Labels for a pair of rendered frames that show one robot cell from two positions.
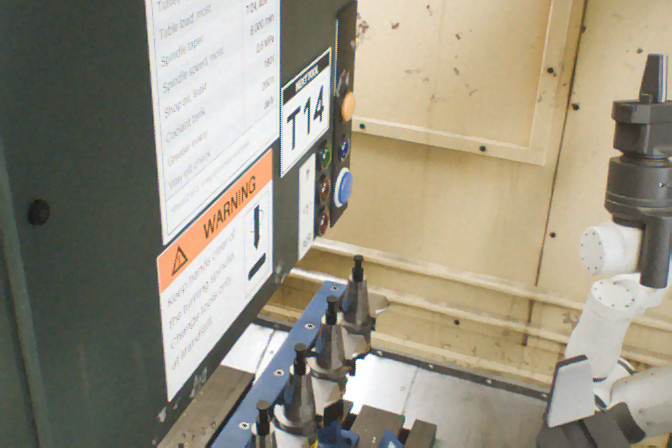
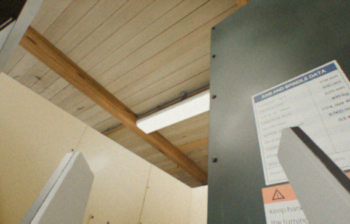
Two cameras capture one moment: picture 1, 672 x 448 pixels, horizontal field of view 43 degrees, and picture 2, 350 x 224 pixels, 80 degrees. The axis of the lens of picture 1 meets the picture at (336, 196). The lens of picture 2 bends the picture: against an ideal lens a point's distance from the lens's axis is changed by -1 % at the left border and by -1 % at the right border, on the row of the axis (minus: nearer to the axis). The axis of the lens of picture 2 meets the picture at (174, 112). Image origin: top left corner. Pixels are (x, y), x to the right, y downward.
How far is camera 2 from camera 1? 0.64 m
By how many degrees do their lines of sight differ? 129
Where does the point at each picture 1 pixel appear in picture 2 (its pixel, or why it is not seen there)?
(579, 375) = (290, 153)
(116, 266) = (239, 183)
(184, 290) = (283, 212)
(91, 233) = (230, 169)
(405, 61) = not seen: outside the picture
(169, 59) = (266, 128)
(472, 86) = not seen: outside the picture
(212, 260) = not seen: hidden behind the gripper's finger
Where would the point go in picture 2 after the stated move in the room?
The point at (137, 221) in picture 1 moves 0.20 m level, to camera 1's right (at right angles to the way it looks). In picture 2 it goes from (250, 172) to (226, 87)
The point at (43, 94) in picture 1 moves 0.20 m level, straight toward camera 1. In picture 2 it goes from (219, 138) to (130, 130)
